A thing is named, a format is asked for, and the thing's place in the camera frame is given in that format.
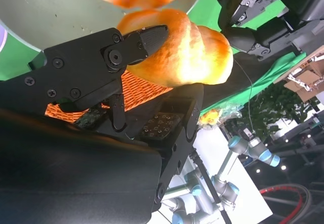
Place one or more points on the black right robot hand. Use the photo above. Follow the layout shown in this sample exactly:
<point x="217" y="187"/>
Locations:
<point x="76" y="170"/>

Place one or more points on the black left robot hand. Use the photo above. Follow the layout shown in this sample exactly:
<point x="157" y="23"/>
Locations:
<point x="268" y="36"/>

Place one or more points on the grey round bowl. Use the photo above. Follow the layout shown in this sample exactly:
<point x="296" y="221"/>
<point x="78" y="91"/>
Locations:
<point x="50" y="11"/>

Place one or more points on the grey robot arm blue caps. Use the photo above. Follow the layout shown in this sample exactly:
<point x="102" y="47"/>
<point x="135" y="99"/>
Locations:
<point x="182" y="208"/>
<point x="253" y="148"/>

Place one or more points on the bagged bread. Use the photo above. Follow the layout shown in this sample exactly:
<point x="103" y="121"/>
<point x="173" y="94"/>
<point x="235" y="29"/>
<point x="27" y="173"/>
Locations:
<point x="210" y="117"/>

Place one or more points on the orange wicker basket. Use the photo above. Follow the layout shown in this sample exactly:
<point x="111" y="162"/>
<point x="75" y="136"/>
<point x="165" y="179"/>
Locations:
<point x="141" y="87"/>

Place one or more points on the white round plate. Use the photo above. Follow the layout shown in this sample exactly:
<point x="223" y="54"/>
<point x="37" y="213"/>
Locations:
<point x="2" y="37"/>

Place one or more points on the brown cardboard box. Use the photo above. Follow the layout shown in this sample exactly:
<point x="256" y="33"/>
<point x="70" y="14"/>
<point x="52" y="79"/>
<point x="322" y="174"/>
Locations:
<point x="308" y="82"/>

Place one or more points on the black backdrop curtain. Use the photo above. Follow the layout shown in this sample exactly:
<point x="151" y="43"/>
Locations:
<point x="227" y="92"/>

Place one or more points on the green artificial plant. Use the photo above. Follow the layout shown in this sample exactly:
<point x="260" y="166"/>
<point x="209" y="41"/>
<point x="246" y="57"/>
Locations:
<point x="273" y="107"/>

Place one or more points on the green tablecloth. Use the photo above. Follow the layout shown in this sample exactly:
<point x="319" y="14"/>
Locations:
<point x="15" y="61"/>

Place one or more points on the black metal pole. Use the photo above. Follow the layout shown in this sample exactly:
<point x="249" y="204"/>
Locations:
<point x="210" y="183"/>

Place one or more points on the red black hoop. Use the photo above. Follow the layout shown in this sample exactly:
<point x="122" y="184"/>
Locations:
<point x="281" y="187"/>

